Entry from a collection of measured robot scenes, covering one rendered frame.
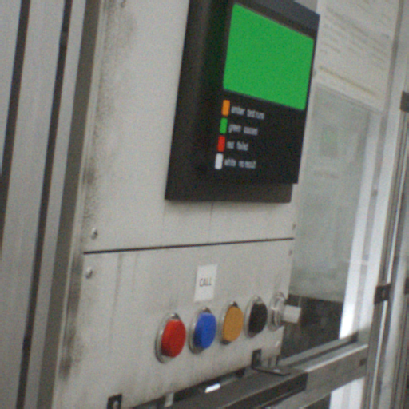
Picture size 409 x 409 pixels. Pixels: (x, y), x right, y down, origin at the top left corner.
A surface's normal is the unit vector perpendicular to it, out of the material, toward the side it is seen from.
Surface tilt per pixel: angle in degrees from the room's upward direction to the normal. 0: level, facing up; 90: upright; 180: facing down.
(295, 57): 90
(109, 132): 90
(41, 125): 90
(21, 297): 90
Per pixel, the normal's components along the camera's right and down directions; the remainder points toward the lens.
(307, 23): 0.90, 0.14
